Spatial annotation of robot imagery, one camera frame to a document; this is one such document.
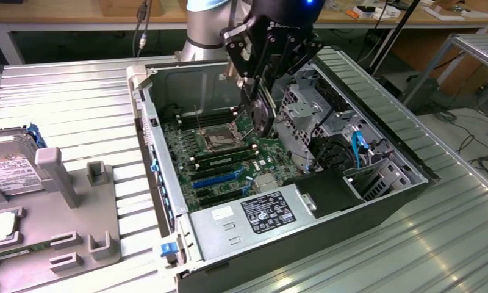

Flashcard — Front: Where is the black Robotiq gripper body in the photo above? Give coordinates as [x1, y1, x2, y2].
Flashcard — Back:
[243, 0, 325, 59]

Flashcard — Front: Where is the silver drive cage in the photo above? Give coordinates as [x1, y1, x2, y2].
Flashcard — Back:
[276, 83, 353, 160]

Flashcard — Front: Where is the black slanted pole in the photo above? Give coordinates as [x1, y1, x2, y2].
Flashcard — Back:
[367, 0, 423, 76]

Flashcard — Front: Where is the black and white box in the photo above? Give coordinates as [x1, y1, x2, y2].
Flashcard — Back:
[357, 5, 402, 20]

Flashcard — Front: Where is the black RAM slot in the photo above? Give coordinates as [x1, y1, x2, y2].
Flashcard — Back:
[180, 114, 239, 130]
[176, 108, 236, 123]

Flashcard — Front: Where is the metal socket cover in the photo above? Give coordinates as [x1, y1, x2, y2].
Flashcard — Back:
[228, 113, 254, 139]

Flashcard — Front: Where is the thin locking lever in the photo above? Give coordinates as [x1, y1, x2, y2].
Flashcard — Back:
[194, 104, 204, 137]

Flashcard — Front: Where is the CPU socket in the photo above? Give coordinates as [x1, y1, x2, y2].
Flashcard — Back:
[200, 126, 246, 153]

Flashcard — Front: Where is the black equipment box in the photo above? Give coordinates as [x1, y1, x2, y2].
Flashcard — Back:
[379, 73, 442, 108]

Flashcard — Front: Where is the wooden workbench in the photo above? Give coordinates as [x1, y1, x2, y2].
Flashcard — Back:
[0, 0, 488, 67]

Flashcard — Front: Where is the open black PC case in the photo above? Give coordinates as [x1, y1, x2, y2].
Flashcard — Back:
[126, 53, 441, 293]

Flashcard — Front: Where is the green motherboard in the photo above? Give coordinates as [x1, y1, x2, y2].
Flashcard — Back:
[162, 106, 306, 212]

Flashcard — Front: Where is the white flat tray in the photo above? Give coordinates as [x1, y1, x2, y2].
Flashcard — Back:
[421, 4, 467, 22]

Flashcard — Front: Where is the installed RAM stick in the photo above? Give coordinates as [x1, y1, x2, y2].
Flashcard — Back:
[194, 151, 260, 171]

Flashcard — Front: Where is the long black expansion slot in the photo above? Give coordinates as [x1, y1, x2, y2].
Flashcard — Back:
[190, 166, 246, 183]

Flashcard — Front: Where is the silver chipset heatsink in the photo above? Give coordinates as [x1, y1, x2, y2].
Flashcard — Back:
[254, 174, 283, 189]

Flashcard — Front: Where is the blue expansion slot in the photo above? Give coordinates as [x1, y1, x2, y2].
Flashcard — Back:
[191, 173, 240, 189]

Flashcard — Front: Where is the silver perforated disk bay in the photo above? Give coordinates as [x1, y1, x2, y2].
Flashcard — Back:
[343, 157, 417, 203]

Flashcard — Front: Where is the black plastic shroud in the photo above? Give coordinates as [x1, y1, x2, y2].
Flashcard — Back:
[285, 169, 367, 219]

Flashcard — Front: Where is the short black expansion slot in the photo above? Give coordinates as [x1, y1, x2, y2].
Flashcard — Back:
[198, 188, 248, 209]

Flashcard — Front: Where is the grey power supply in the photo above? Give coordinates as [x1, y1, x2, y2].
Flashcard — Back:
[188, 183, 319, 262]

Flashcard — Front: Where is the grey parts rack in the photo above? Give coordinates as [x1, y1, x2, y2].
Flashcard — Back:
[0, 145, 126, 293]

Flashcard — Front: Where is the green loose RAM stick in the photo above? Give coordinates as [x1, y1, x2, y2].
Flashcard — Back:
[0, 239, 59, 262]

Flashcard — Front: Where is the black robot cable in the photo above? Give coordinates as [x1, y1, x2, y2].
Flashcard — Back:
[135, 0, 154, 59]

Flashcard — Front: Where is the blue data wire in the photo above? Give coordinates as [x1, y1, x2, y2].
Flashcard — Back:
[350, 131, 370, 169]

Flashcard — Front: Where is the aluminium frame table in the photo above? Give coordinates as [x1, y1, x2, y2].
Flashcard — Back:
[401, 32, 488, 108]

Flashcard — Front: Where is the hard disk with blue bracket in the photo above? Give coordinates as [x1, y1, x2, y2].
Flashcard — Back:
[0, 123, 51, 197]

